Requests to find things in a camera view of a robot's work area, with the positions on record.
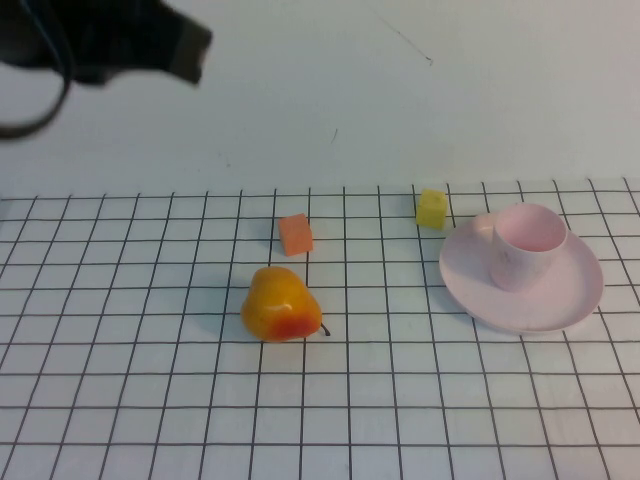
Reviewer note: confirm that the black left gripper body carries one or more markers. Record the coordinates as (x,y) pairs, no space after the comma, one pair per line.
(115,35)

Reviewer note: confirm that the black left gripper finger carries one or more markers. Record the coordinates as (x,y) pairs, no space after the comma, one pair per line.
(186,67)
(196,37)

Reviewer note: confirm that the pink plastic cup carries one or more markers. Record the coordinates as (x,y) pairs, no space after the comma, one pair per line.
(525,260)

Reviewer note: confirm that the pink round plate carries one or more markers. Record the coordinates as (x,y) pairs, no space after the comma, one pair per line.
(560,305)

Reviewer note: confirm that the orange foam cube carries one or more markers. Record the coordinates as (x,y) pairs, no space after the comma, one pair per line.
(296,236)

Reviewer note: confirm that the yellow orange pear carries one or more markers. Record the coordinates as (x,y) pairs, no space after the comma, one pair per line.
(275,305)

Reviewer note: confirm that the yellow foam cube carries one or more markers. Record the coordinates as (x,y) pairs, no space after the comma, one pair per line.
(431,210)

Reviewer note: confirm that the white black-grid table mat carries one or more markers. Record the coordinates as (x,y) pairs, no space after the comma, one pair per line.
(150,350)

